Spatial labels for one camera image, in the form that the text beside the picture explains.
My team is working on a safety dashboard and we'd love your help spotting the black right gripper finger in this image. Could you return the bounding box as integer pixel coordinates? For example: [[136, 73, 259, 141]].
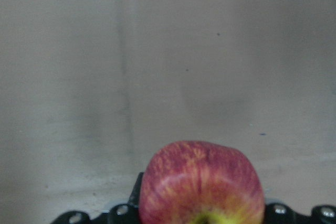
[[128, 172, 144, 206]]

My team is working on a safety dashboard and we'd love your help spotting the red yellow apple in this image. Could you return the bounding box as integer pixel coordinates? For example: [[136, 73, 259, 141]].
[[139, 141, 265, 223]]

